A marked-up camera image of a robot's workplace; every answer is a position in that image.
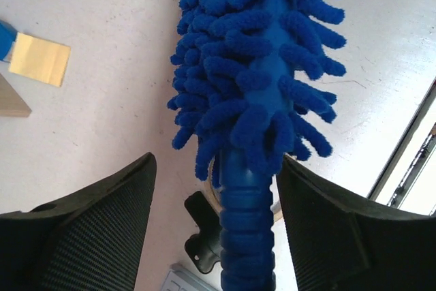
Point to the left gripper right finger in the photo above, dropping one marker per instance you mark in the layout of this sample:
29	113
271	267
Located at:
340	240

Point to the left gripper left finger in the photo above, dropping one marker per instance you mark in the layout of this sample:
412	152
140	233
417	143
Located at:
91	239

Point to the blue microfiber duster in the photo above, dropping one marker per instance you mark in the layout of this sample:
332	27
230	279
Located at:
237	94

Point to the light wooden bookshelf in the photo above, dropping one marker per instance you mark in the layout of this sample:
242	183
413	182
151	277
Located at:
11	104

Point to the grey yellow calculator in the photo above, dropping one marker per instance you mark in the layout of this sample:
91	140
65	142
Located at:
180	278

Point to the black detached gripper finger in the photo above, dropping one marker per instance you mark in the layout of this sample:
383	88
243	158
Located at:
204	247

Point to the yellow sticky note pad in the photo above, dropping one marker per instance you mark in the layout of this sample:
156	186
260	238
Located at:
39	59

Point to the small blue block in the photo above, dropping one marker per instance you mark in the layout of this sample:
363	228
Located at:
7	39

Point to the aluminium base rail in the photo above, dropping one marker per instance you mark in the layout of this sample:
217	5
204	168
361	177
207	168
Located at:
409	157

